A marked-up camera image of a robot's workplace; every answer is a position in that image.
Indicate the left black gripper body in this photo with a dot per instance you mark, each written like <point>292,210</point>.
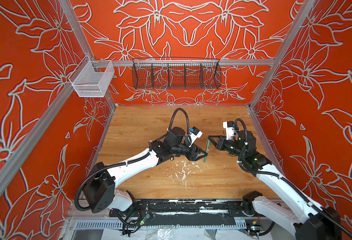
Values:
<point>182,149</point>

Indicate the white slotted cable duct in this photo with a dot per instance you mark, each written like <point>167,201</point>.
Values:
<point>117,225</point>

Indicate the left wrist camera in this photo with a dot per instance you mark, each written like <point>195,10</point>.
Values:
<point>194,134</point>

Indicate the green pen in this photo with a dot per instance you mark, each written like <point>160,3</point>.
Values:
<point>207,150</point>

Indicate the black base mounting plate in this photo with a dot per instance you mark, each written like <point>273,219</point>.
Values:
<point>231,207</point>

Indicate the black wire mesh basket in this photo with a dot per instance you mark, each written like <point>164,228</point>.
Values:
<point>167,73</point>

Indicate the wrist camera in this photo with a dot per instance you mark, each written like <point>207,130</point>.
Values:
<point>194,134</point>
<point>230,130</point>

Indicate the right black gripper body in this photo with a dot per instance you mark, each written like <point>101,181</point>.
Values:
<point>231,146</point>

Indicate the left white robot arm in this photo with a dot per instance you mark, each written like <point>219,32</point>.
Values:
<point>99,190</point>

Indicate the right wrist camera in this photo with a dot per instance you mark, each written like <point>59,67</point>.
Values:
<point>230,130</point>

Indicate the clear plastic bin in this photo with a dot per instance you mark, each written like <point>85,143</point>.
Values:
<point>91,79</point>

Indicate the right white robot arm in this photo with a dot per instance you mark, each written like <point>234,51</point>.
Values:
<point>305,218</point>

